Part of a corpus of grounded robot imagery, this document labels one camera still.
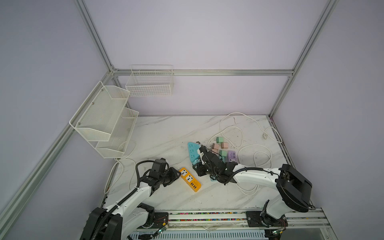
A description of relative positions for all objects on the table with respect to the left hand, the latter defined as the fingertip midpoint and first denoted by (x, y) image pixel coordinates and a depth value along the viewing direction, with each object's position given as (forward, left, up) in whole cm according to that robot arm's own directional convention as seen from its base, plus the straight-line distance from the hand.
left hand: (179, 175), depth 85 cm
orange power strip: (-5, -9, -1) cm, 10 cm away
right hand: (+3, -8, +5) cm, 10 cm away
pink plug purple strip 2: (+19, -22, -2) cm, 29 cm away
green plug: (+16, -28, -2) cm, 32 cm away
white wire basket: (+52, +21, +29) cm, 63 cm away
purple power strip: (+14, -33, -1) cm, 36 cm away
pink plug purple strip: (+22, -23, -3) cm, 32 cm away
